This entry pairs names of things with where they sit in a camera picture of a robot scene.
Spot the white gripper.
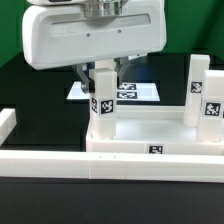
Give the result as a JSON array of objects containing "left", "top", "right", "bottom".
[{"left": 22, "top": 0, "right": 166, "bottom": 94}]

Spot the white desk top tray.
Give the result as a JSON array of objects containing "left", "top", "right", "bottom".
[{"left": 86, "top": 105, "right": 224, "bottom": 156}]

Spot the fiducial marker sheet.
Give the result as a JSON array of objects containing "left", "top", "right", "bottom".
[{"left": 67, "top": 82, "right": 160, "bottom": 102}]

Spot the white U-shaped boundary fence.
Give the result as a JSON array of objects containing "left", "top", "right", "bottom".
[{"left": 0, "top": 109, "right": 224, "bottom": 183}]

